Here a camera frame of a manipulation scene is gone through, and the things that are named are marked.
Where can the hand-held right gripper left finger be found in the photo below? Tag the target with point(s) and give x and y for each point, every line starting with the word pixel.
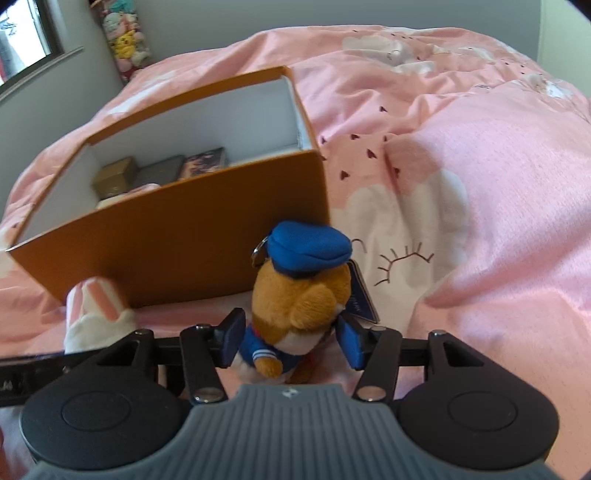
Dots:
pixel 232 339

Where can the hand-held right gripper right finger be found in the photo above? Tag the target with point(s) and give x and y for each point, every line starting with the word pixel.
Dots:
pixel 348 344

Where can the brown plush bear blue cap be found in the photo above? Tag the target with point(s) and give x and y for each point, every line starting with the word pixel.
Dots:
pixel 300 295

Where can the pink white rabbit plush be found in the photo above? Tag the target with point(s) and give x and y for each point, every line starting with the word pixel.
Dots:
pixel 99 318

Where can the orange cardboard box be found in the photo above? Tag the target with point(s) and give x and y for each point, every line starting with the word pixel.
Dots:
pixel 184 240

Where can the pale pink soft item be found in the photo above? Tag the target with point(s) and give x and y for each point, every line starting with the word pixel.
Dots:
pixel 129 193

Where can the dark pink picture box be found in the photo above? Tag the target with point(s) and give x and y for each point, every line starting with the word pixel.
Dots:
pixel 203 162

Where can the gold brown box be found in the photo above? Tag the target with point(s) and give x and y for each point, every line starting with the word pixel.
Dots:
pixel 114 177

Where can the pink cloud printed blanket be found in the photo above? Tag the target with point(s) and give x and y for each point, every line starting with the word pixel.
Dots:
pixel 485 184

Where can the hanging stack of plush toys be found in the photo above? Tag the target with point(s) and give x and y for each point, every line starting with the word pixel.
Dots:
pixel 124 37

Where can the window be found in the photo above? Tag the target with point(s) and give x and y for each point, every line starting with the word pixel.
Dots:
pixel 25 37

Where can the white door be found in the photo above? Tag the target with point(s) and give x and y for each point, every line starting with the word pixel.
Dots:
pixel 565 32

